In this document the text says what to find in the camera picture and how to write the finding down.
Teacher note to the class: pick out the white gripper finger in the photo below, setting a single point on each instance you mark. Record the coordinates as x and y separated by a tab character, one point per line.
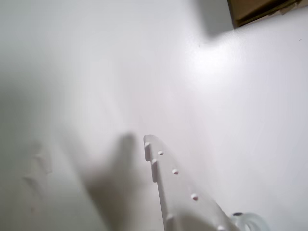
48	192
183	197

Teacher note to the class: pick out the brown cardboard box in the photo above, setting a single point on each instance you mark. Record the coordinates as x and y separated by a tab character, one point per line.
255	9

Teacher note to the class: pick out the translucent zip tie loop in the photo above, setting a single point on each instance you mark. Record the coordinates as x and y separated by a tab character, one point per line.
257	217

